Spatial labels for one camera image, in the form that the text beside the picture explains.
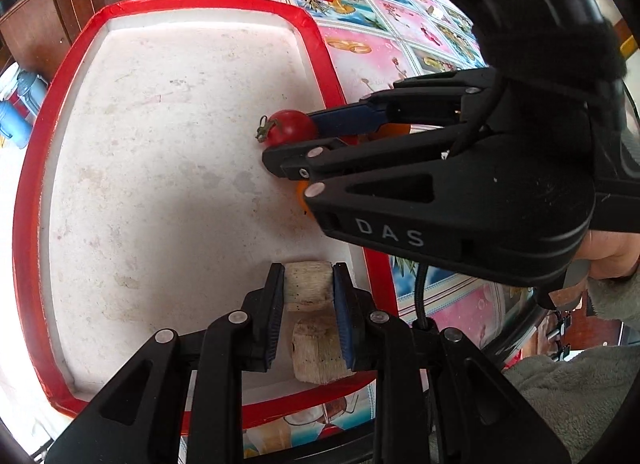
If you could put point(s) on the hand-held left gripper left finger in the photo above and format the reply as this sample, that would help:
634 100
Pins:
272 339

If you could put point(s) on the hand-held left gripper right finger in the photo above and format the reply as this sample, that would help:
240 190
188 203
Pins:
345 329

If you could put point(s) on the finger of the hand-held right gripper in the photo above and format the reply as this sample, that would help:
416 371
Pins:
345 119
360 156

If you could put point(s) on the red cherry tomato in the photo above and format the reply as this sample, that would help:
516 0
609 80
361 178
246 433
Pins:
290 126

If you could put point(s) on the large red white tray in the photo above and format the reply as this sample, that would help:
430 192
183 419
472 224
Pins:
175 169

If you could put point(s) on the person's right hand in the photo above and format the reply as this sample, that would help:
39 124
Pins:
612 251

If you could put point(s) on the small orange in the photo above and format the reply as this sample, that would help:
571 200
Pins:
392 130
301 196

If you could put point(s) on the printed plastic tablecloth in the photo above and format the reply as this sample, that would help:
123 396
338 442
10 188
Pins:
400 34

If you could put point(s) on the person's grey fleece jacket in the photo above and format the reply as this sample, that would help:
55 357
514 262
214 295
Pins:
590 404

